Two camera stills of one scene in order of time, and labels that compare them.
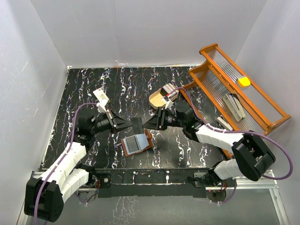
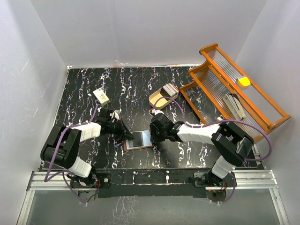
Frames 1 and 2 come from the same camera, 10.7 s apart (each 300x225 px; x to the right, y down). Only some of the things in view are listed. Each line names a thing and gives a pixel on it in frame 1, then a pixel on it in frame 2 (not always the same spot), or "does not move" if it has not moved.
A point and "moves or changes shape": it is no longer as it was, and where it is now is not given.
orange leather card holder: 134,144 moves or changes shape
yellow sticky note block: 244,81 does not move
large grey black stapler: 235,104 does not move
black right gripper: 157,121 → 155,138
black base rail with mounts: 143,182 does not move
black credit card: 137,125 → 138,140
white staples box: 101,95 does not move
